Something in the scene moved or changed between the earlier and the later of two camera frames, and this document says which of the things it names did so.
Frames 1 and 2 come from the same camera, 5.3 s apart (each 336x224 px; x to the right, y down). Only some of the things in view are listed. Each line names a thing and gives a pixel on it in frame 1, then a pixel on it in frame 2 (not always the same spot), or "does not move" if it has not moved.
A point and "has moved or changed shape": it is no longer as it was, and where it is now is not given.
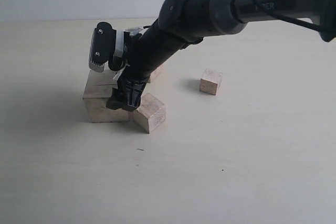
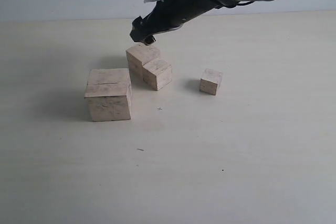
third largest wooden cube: (150, 114) → (157, 73)
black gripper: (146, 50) → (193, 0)
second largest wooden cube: (158, 75) has moved or changed shape
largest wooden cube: (98, 87) does not move
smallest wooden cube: (210, 81) does not move
